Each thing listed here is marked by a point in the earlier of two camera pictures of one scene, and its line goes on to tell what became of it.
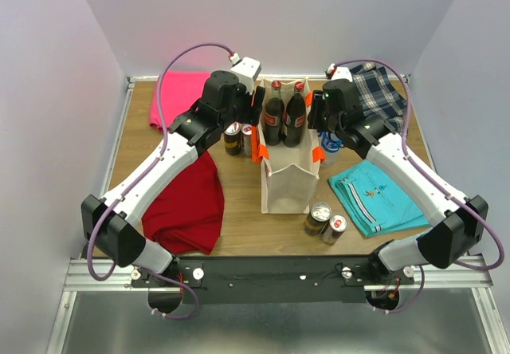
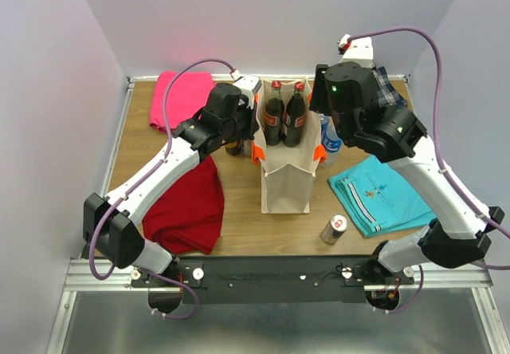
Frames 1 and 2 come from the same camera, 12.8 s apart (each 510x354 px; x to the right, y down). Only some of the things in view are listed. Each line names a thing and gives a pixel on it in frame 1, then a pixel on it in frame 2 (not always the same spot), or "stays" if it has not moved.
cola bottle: (295, 128) stays
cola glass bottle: (274, 116) stays
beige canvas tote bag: (289, 175) stays
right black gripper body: (319, 117) to (319, 99)
